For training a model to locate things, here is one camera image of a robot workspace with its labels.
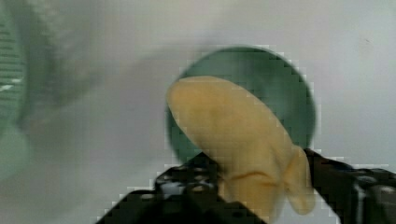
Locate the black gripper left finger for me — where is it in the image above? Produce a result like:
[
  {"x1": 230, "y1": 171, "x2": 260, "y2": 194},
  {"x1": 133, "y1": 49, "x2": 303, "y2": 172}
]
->
[{"x1": 95, "y1": 153, "x2": 266, "y2": 224}]

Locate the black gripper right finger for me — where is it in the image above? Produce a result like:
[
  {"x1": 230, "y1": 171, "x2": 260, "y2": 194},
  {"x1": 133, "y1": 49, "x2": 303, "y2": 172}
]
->
[{"x1": 304, "y1": 148, "x2": 396, "y2": 224}]

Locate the peeled yellow banana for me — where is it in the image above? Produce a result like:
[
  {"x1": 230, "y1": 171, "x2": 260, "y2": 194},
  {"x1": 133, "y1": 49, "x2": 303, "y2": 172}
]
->
[{"x1": 166, "y1": 77, "x2": 315, "y2": 223}]

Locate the green mug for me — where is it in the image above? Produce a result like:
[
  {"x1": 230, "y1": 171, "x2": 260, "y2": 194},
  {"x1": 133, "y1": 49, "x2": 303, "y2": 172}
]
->
[{"x1": 169, "y1": 47, "x2": 316, "y2": 148}]

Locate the green colander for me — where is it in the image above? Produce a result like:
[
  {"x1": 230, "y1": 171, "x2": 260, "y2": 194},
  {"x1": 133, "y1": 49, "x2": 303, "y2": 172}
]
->
[{"x1": 0, "y1": 0, "x2": 29, "y2": 181}]

